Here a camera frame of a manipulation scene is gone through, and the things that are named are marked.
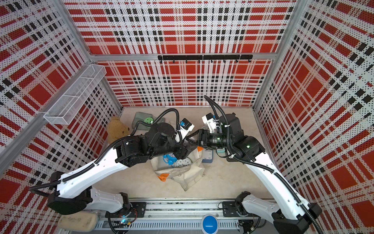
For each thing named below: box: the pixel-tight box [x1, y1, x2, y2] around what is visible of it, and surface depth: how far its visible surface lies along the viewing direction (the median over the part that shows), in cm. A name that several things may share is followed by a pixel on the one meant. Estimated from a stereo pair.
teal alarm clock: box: [216, 147, 226, 157], surface depth 95 cm
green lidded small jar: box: [144, 117, 154, 124], surface depth 110 cm
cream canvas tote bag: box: [150, 146, 206, 192], surface depth 75 cm
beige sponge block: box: [57, 211, 99, 233], surface depth 69 cm
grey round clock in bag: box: [174, 157, 192, 168], surface depth 88 cm
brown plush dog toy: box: [107, 116, 131, 146], surface depth 86 cm
